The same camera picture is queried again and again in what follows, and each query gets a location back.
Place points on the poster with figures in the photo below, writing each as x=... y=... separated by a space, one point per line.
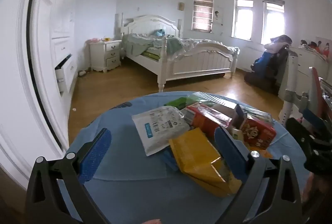
x=324 y=47

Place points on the white desk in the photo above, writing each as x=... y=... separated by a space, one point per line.
x=298 y=65

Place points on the blue tablecloth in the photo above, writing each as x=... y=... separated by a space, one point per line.
x=124 y=161

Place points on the white plastic pouch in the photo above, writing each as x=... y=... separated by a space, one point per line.
x=158 y=130

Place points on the wide bright window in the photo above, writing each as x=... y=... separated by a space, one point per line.
x=272 y=21

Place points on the blue plush toy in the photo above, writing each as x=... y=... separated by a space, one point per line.
x=159 y=32

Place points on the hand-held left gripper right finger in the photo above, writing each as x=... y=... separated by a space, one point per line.
x=228 y=151

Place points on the wooden wall plaque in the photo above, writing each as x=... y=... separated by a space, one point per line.
x=181 y=6

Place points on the red cartoon snack box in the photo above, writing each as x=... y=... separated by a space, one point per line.
x=260 y=133

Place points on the white bed frame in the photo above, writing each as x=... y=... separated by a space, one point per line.
x=197 y=63

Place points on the clear plastic bag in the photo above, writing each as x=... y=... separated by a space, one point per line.
x=233 y=100

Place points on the green mattress pad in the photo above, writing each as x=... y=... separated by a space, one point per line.
x=151 y=55

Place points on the narrow bright window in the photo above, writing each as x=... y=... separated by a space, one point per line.
x=242 y=18

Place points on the dark card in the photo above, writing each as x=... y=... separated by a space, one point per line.
x=238 y=116

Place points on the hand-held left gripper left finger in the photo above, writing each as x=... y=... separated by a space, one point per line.
x=96 y=151

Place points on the pile of clothes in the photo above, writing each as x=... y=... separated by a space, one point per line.
x=278 y=43

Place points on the light green blanket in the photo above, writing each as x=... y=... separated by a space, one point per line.
x=176 y=43

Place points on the pink chair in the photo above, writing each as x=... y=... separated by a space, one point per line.
x=317 y=89

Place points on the white nightstand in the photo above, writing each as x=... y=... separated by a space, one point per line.
x=106 y=55

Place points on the white wardrobe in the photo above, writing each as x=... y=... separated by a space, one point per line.
x=59 y=18

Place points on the slippers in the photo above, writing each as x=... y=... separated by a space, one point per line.
x=82 y=72

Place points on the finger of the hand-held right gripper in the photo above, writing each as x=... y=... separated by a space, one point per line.
x=298 y=135
x=315 y=120

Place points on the yellow foil packet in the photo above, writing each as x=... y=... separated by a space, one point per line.
x=197 y=156

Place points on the wall poster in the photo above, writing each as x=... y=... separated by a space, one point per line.
x=218 y=16

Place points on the dark chair with blue cloth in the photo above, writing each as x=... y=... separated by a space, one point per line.
x=264 y=68

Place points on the window with brown blind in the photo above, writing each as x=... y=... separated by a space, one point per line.
x=202 y=12

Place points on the orange-red box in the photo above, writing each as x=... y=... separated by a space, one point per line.
x=205 y=120

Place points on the green packet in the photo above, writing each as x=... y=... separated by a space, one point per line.
x=179 y=103

